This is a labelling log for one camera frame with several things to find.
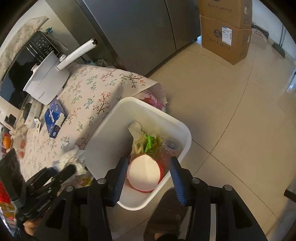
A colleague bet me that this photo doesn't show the white electric pot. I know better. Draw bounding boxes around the white electric pot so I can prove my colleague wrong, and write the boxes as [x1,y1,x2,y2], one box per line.
[23,38,99,105]

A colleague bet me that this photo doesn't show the small yellow printed wrapper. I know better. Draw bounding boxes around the small yellow printed wrapper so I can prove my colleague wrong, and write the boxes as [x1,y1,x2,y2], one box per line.
[76,175,94,187]

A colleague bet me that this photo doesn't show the brown fuzzy slipper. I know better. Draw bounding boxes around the brown fuzzy slipper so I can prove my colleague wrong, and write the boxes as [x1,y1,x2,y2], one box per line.
[143,188,189,241]

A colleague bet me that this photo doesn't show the white tissue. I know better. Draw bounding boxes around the white tissue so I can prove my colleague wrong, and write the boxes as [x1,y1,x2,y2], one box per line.
[52,149,88,176]

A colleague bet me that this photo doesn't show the clear plastic bottle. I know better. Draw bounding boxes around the clear plastic bottle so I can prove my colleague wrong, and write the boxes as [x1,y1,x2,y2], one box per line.
[158,139,182,167]

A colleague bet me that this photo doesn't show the floral tablecloth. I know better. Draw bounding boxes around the floral tablecloth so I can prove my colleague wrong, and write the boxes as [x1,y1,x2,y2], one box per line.
[9,64,170,186]

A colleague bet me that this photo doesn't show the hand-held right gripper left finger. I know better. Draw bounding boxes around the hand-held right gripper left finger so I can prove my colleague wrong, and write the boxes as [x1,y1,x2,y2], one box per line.
[32,157,129,241]

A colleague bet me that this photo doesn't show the red and white paper bowl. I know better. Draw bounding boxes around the red and white paper bowl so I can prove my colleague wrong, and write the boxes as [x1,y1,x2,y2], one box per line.
[126,155,166,193]

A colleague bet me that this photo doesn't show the white plastic bin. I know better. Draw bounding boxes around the white plastic bin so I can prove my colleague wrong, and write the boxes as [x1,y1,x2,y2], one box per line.
[85,97,192,211]

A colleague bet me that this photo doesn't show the grey refrigerator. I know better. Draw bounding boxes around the grey refrigerator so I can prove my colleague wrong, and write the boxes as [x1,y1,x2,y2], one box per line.
[45,0,201,76]

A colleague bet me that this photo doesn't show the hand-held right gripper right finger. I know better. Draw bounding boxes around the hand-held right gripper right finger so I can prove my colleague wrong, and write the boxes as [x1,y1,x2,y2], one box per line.
[169,156,269,241]

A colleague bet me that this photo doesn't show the black microwave oven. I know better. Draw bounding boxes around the black microwave oven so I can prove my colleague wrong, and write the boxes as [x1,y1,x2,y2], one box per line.
[0,31,68,109]

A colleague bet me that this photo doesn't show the blue and white cardboard box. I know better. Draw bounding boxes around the blue and white cardboard box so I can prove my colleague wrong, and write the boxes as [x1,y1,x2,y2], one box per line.
[44,99,68,139]

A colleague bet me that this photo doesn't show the printed doormat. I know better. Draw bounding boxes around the printed doormat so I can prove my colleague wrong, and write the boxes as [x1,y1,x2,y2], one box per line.
[251,22,270,39]

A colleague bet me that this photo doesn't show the pink floral cloth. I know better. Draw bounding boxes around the pink floral cloth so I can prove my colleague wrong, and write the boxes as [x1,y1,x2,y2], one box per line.
[139,91,167,112]

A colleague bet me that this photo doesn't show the white torn packet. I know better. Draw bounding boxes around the white torn packet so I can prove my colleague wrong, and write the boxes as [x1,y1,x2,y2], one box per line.
[128,120,145,149]

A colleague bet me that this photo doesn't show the green snack packet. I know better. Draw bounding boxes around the green snack packet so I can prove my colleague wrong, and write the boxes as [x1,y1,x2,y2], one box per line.
[143,135,158,153]

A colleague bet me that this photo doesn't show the person's left hand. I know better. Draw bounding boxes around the person's left hand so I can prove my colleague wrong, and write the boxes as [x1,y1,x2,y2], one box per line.
[24,220,39,235]

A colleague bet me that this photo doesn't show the broom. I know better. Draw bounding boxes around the broom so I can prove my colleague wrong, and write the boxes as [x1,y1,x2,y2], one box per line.
[272,23,286,57]

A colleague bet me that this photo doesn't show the floral cloth cover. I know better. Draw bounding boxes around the floral cloth cover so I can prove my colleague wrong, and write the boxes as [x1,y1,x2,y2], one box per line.
[0,16,49,77]

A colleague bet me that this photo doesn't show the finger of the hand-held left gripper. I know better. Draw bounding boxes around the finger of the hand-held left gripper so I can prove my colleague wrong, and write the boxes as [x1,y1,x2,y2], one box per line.
[37,164,77,197]
[25,167,57,186]

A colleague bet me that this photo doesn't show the pale yellow snack packet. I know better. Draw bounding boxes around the pale yellow snack packet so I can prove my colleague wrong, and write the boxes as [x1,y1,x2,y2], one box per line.
[132,136,163,158]

